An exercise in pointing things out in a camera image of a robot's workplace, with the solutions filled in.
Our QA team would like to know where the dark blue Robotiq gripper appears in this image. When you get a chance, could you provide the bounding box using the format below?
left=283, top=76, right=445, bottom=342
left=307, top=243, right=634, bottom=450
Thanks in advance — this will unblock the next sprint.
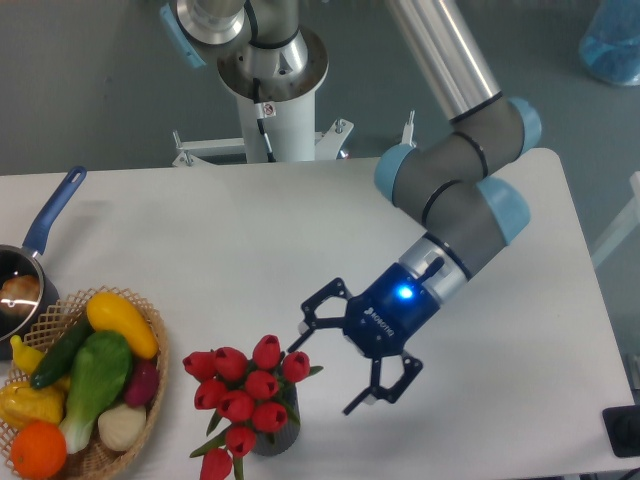
left=286, top=261, right=444, bottom=417

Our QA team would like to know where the red tulip bouquet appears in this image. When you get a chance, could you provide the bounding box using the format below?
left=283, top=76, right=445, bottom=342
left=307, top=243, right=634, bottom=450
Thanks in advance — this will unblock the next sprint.
left=182, top=334, right=322, bottom=479

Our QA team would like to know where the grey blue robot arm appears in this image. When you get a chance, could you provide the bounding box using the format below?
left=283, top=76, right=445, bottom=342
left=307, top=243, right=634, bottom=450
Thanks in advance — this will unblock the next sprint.
left=160, top=1, right=541, bottom=403

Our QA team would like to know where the dark grey ribbed vase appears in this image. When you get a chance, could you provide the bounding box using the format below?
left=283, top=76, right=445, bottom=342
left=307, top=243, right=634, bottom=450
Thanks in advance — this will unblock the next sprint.
left=252, top=387, right=301, bottom=457

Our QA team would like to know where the purple red radish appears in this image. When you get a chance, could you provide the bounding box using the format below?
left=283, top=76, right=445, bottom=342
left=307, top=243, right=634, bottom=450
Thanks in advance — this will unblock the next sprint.
left=123, top=360, right=159, bottom=408

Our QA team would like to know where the black device at edge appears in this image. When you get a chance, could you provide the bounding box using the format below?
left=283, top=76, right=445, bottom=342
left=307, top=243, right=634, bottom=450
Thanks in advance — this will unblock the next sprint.
left=602, top=405, right=639, bottom=458

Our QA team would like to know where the yellow squash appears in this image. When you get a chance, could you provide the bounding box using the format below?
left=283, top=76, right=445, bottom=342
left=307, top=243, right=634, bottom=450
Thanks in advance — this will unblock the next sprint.
left=86, top=292, right=159, bottom=360

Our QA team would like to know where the white garlic bulb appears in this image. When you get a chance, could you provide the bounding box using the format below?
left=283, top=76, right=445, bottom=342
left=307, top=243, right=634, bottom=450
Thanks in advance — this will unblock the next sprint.
left=98, top=403, right=146, bottom=452

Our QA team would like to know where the green bok choy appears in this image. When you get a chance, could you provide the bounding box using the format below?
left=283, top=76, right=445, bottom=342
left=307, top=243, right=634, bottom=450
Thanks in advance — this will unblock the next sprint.
left=59, top=330, right=133, bottom=455

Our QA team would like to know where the woven wicker basket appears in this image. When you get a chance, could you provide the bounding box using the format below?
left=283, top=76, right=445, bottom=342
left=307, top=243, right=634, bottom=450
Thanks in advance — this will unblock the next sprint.
left=1, top=286, right=169, bottom=479

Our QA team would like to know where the dark green cucumber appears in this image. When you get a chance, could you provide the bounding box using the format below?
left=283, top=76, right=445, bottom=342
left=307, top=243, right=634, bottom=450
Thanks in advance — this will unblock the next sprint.
left=30, top=317, right=94, bottom=390

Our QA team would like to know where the yellow banana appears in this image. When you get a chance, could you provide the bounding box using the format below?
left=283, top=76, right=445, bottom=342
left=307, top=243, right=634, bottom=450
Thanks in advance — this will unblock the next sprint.
left=10, top=335, right=45, bottom=375

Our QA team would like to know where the brown bread roll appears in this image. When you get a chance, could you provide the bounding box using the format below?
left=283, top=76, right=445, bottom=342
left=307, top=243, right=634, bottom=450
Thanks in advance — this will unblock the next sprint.
left=1, top=275, right=40, bottom=319

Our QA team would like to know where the orange fruit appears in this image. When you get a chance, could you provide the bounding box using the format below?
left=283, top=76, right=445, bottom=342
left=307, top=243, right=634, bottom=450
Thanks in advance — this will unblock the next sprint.
left=10, top=421, right=67, bottom=479

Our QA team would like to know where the yellow corn pumpkin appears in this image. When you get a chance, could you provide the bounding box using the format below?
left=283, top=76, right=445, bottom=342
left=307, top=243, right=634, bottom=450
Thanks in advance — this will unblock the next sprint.
left=1, top=381, right=66, bottom=430

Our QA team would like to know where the blue translucent container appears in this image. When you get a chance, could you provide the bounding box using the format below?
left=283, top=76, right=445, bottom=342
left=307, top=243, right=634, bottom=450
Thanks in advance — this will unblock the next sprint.
left=578, top=0, right=639, bottom=87

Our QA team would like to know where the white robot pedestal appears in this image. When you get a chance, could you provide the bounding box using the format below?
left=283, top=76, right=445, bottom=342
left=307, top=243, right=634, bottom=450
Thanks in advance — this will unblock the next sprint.
left=172, top=92, right=355, bottom=167

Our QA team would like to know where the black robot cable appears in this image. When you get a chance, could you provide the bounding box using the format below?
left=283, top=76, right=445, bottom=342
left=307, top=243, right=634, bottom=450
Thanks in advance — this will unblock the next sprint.
left=251, top=77, right=277, bottom=164

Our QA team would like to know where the white frame at right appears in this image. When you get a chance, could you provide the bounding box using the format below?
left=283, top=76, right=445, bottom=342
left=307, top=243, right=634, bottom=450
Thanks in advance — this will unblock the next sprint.
left=591, top=171, right=639, bottom=269

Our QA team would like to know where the blue handled saucepan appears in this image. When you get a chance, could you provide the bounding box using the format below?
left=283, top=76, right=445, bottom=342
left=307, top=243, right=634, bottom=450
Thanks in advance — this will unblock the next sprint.
left=1, top=166, right=87, bottom=361

